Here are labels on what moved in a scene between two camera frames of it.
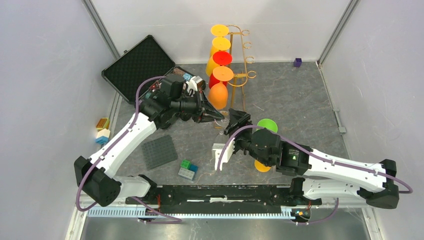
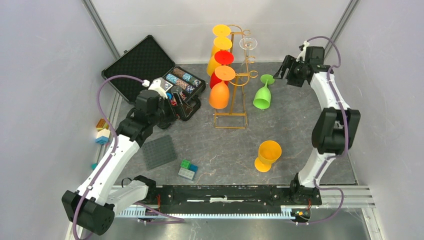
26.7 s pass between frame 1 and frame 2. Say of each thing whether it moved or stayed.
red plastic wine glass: stayed
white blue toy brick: stayed
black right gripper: moved
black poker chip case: stayed
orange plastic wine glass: stayed
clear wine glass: moved
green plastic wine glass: moved
